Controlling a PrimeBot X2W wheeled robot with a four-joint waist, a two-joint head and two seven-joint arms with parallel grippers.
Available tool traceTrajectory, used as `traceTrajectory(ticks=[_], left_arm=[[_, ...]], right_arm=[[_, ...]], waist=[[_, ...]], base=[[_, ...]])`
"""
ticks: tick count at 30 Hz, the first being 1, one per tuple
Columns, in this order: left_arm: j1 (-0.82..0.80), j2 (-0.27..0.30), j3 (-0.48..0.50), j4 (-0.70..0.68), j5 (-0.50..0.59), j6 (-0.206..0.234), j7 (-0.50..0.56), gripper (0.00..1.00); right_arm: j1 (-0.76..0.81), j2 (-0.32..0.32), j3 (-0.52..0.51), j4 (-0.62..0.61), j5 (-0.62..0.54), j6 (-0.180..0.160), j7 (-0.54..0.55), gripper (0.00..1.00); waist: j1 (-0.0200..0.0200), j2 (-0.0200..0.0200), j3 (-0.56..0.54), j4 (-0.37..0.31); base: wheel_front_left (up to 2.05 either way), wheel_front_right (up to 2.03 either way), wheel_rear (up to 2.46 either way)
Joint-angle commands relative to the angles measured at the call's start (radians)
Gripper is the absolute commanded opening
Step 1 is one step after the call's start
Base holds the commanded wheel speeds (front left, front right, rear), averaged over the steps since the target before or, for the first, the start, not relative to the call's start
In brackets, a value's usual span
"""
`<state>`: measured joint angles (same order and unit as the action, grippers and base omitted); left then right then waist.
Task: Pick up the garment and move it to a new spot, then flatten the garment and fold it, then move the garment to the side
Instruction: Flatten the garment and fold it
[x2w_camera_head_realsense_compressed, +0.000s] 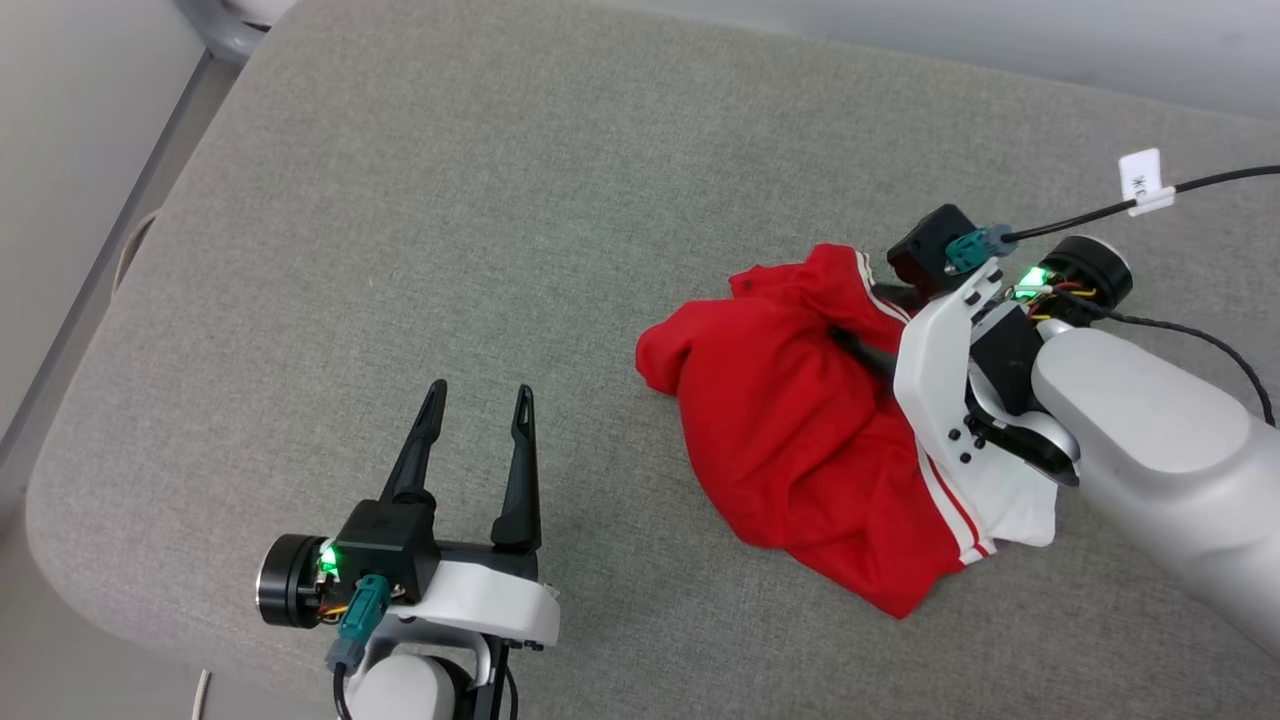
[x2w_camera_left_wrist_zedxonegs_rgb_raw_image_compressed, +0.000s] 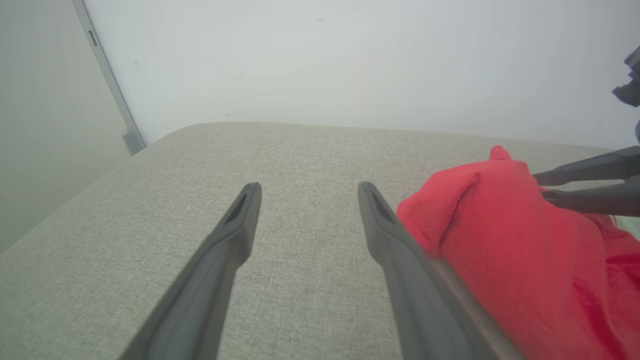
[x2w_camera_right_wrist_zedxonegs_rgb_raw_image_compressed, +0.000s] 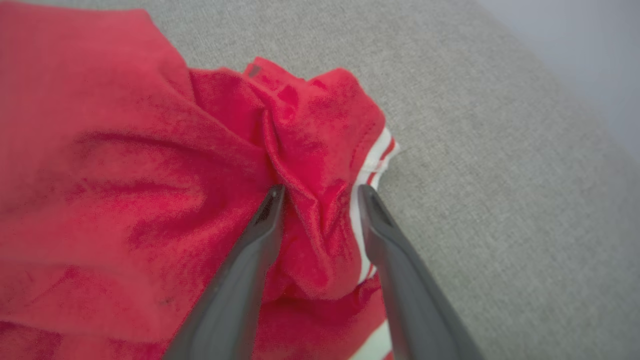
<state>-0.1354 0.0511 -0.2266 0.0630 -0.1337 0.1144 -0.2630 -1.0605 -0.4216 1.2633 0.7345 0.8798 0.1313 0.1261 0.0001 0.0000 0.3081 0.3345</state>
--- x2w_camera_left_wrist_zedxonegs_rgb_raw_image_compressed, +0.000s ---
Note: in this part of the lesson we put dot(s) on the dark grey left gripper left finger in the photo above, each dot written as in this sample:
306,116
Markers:
200,300

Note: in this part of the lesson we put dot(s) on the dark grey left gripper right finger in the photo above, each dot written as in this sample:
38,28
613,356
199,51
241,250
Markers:
420,310

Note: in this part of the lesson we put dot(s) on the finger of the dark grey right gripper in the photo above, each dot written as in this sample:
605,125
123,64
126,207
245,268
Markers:
600,167
605,200

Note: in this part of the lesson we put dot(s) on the red white basketball jersey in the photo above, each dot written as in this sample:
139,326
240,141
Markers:
525,250

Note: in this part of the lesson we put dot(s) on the grey metal wall rail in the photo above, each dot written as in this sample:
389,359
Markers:
107,75

